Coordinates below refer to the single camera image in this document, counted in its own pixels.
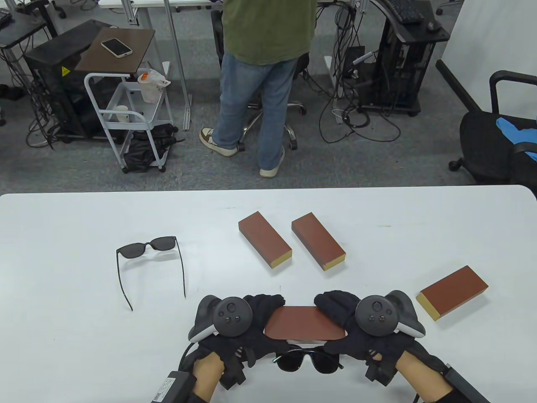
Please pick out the black wrist battery pack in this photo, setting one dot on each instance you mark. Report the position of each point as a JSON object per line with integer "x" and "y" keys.
{"x": 465, "y": 384}
{"x": 172, "y": 388}

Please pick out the black bag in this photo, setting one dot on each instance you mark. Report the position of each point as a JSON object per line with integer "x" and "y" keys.
{"x": 140, "y": 153}

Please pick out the black desk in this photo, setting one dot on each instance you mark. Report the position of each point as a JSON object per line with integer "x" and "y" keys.
{"x": 25, "y": 27}

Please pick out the person's left hand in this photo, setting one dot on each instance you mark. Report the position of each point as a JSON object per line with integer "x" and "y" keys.
{"x": 268, "y": 304}

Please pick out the black sunglasses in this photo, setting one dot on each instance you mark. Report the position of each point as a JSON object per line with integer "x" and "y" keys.
{"x": 289, "y": 363}
{"x": 134, "y": 250}

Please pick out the white paper cup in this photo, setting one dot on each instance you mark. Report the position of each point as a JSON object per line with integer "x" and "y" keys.
{"x": 121, "y": 114}

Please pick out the black mesh office chair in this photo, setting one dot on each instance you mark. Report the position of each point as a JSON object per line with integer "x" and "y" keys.
{"x": 300, "y": 108}

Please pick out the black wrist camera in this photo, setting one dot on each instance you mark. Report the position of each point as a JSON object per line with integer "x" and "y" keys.
{"x": 379, "y": 373}
{"x": 233, "y": 375}

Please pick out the white rolling cart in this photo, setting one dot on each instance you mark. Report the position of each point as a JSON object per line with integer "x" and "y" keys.
{"x": 126, "y": 96}

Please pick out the person's right forearm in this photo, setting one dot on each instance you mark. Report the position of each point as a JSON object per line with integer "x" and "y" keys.
{"x": 423, "y": 378}

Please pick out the person's right hand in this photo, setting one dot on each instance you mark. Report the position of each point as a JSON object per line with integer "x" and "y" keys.
{"x": 340, "y": 306}

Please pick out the brown storage box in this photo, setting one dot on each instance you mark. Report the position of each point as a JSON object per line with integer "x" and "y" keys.
{"x": 316, "y": 239}
{"x": 302, "y": 323}
{"x": 455, "y": 289}
{"x": 262, "y": 237}

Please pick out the black computer stand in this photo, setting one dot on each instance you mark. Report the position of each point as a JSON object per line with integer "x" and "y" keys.
{"x": 398, "y": 75}

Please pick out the white smartphone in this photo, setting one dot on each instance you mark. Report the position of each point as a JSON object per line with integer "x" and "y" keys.
{"x": 116, "y": 47}

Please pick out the white desk foot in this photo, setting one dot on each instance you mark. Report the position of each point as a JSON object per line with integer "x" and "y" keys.
{"x": 330, "y": 67}

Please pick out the black computer mouse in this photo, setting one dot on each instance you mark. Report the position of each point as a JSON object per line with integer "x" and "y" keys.
{"x": 433, "y": 26}

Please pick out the white plastic bag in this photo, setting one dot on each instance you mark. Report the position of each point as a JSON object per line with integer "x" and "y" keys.
{"x": 149, "y": 90}

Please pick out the black keyboard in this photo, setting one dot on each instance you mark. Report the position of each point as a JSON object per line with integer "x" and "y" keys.
{"x": 405, "y": 11}

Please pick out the black fabric office chair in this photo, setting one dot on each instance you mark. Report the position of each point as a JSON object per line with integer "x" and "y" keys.
{"x": 482, "y": 142}

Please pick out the grey VR controller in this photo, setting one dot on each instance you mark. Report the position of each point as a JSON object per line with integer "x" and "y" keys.
{"x": 233, "y": 317}
{"x": 375, "y": 317}

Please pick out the person's left forearm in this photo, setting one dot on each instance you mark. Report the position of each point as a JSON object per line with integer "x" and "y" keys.
{"x": 207, "y": 378}

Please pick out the black computer case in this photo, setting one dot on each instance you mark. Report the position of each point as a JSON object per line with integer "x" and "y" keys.
{"x": 50, "y": 63}

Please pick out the blue cloth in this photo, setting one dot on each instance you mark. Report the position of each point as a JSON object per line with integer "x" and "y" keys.
{"x": 516, "y": 134}

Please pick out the black floor box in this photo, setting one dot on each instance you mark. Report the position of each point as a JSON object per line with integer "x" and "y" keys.
{"x": 353, "y": 56}

